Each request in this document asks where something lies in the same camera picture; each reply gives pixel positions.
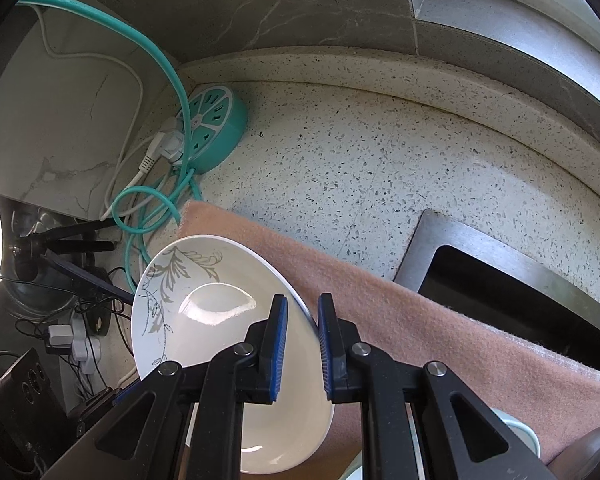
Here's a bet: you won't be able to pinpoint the steel pot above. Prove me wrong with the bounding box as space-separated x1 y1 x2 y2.
2 205 81 321

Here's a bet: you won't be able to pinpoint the white plate grey leaf print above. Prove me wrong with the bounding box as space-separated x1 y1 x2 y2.
131 234 336 476

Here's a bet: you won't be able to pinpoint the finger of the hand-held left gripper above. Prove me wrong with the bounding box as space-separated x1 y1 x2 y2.
77 387 141 433

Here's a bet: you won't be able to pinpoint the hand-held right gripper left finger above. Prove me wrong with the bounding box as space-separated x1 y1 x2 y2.
95 294 288 480

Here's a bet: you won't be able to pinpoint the light blue ceramic bowl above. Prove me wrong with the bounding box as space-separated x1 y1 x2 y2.
340 406 542 480

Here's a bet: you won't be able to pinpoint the white power cable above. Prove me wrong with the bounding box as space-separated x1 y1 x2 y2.
32 2 186 221

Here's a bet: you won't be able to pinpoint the steel sink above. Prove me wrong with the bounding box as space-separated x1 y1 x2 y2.
395 210 600 361

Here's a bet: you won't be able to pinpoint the black cable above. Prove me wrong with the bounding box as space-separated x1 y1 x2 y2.
0 266 131 356

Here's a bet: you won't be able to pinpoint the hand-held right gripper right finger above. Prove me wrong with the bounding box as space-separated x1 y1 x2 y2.
317 293 512 480

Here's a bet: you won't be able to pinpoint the pink towel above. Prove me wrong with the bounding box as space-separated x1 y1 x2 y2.
179 200 600 466

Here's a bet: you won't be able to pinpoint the teal power cable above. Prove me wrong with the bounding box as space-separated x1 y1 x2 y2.
17 0 203 296

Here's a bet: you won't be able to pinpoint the large steel bowl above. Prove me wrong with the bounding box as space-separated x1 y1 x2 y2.
550 422 600 480

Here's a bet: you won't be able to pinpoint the round teal power strip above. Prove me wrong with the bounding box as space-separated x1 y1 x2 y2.
175 86 248 175

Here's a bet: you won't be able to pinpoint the black tripod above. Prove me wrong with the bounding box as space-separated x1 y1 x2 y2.
7 217 118 271

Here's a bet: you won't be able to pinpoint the white plug adapters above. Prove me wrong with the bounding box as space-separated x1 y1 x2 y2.
47 317 103 376

